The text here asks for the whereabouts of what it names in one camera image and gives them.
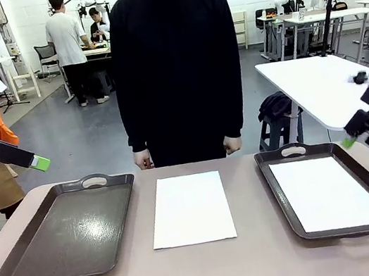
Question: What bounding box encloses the brown tray with scuffed base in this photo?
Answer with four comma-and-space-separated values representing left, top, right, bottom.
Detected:
0, 167, 151, 276

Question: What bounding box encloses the person's right forearm black sleeve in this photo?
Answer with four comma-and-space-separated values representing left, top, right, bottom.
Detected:
118, 92, 152, 155

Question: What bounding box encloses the person in black sweater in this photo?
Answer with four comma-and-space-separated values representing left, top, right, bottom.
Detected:
99, 0, 258, 175

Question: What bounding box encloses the black tripod stand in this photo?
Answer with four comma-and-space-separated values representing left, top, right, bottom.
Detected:
311, 0, 353, 58

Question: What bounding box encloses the white A4 sheet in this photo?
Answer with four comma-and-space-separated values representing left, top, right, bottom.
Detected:
268, 146, 369, 242

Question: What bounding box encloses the person's left forearm black sleeve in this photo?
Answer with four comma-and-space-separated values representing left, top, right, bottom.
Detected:
215, 73, 255, 141

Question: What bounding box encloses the person's left hand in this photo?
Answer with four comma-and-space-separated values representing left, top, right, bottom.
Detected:
223, 134, 245, 156

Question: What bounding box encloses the large white table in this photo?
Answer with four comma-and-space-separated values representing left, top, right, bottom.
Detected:
253, 44, 369, 179

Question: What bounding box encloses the person's right hand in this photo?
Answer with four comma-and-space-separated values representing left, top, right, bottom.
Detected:
132, 148, 156, 172

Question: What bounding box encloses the black padded office chair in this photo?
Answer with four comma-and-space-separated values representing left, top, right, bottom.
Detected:
254, 6, 280, 32

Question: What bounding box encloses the seated person in black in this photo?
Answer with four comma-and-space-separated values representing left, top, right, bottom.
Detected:
85, 4, 114, 44

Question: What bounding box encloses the person in grey T-shirt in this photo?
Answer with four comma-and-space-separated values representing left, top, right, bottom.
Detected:
39, 0, 111, 112

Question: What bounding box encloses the white A4 paper stack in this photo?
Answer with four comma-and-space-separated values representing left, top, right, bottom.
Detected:
142, 167, 239, 253

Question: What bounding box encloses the black mesh office chair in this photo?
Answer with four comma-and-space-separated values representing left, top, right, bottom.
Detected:
32, 42, 63, 79

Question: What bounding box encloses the black bag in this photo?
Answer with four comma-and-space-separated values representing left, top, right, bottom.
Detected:
254, 89, 301, 124

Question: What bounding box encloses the cluttered background workbench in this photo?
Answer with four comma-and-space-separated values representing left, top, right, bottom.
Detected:
54, 38, 120, 105

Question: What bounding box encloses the black floor mic stand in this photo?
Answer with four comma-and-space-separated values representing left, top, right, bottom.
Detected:
0, 87, 32, 115

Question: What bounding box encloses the white long desk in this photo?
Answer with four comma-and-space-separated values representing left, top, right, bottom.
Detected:
283, 4, 369, 75

